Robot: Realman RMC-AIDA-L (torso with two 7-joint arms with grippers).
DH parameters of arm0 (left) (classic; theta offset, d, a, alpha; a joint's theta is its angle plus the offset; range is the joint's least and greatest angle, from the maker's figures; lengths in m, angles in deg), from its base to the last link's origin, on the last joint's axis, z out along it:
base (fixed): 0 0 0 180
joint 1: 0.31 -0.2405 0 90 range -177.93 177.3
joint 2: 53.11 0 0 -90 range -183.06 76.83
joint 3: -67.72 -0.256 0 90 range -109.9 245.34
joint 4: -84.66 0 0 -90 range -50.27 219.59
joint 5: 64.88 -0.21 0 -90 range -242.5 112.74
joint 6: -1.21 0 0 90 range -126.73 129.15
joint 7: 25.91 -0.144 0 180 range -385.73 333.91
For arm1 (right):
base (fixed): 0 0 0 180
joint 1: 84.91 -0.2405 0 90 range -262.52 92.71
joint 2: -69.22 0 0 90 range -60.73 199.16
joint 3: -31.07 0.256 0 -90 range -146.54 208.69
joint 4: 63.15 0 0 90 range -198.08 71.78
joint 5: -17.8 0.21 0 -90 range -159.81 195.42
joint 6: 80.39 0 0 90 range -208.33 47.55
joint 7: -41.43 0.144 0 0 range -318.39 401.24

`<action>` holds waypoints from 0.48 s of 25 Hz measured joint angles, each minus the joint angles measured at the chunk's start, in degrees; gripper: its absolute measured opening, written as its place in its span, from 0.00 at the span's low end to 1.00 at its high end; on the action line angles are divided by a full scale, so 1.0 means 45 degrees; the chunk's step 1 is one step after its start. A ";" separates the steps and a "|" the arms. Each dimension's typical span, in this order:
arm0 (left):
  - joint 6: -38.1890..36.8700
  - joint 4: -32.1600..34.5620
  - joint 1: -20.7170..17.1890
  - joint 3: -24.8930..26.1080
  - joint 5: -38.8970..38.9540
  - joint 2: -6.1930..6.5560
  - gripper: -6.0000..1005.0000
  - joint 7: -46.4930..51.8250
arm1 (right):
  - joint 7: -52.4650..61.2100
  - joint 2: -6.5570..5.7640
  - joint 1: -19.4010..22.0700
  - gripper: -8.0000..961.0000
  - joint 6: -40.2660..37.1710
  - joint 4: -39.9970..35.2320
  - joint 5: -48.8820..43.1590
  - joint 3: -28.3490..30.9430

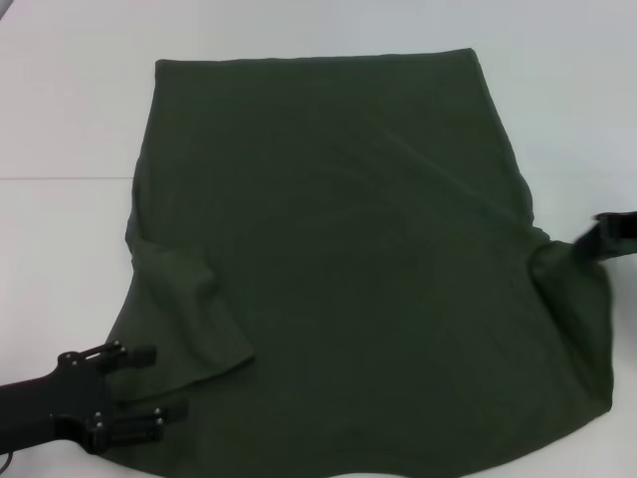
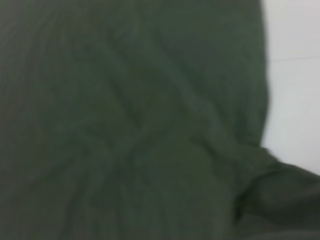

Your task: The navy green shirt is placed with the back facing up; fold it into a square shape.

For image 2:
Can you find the dark green shirt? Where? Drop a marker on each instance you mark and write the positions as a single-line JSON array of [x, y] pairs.
[[125, 125]]

